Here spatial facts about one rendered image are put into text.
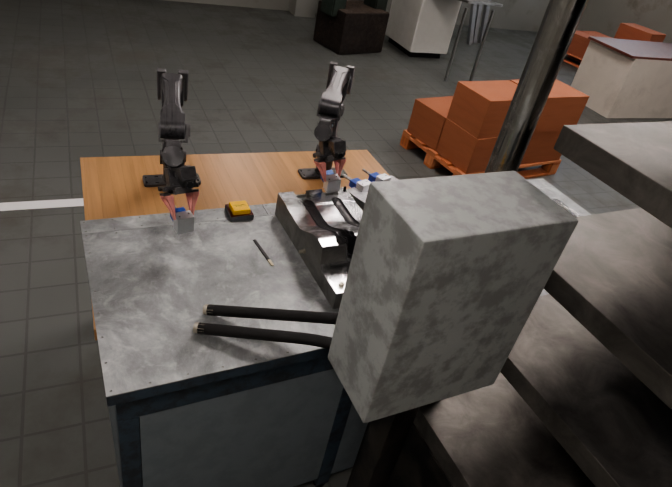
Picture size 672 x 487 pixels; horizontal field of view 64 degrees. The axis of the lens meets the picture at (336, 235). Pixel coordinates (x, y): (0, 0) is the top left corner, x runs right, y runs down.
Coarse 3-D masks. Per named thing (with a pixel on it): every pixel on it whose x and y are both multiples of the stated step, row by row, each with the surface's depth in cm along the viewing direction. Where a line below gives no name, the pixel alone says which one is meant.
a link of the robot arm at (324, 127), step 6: (318, 108) 182; (342, 108) 181; (318, 114) 182; (324, 114) 184; (342, 114) 182; (324, 120) 175; (330, 120) 175; (318, 126) 176; (324, 126) 175; (330, 126) 177; (318, 132) 176; (324, 132) 176; (330, 132) 176; (318, 138) 177; (324, 138) 177
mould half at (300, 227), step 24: (288, 192) 189; (312, 192) 192; (288, 216) 181; (336, 216) 183; (360, 216) 185; (312, 240) 165; (336, 240) 163; (312, 264) 167; (336, 264) 164; (336, 288) 156
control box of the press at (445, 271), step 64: (384, 192) 81; (448, 192) 85; (512, 192) 89; (384, 256) 82; (448, 256) 76; (512, 256) 83; (384, 320) 84; (448, 320) 86; (512, 320) 95; (384, 384) 90; (448, 384) 99; (384, 448) 115
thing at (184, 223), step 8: (176, 208) 161; (184, 208) 161; (176, 216) 155; (184, 216) 156; (192, 216) 157; (176, 224) 156; (184, 224) 156; (192, 224) 158; (176, 232) 158; (184, 232) 158
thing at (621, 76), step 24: (600, 48) 613; (624, 48) 597; (648, 48) 622; (576, 72) 645; (600, 72) 616; (624, 72) 588; (648, 72) 595; (600, 96) 618; (624, 96) 603; (648, 96) 619
